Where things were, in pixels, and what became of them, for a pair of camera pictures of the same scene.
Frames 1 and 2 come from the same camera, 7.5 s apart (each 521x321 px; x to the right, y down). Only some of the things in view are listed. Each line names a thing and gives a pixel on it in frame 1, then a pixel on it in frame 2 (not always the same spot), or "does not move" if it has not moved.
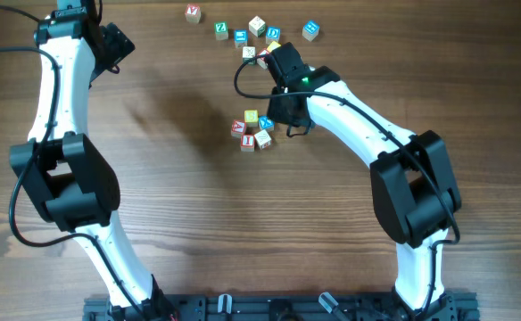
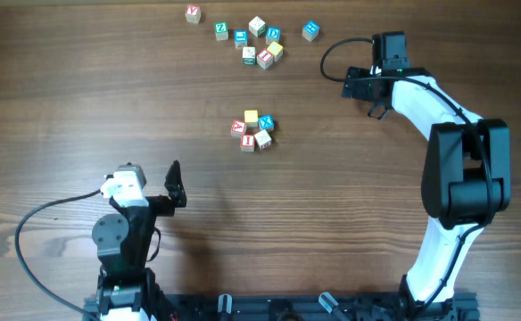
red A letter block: (237, 127) does not move
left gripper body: (118, 46) -> (160, 205)
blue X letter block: (266, 124) does not move
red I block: (247, 143) does not move
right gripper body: (277, 111) -> (362, 90)
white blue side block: (263, 139) does not move
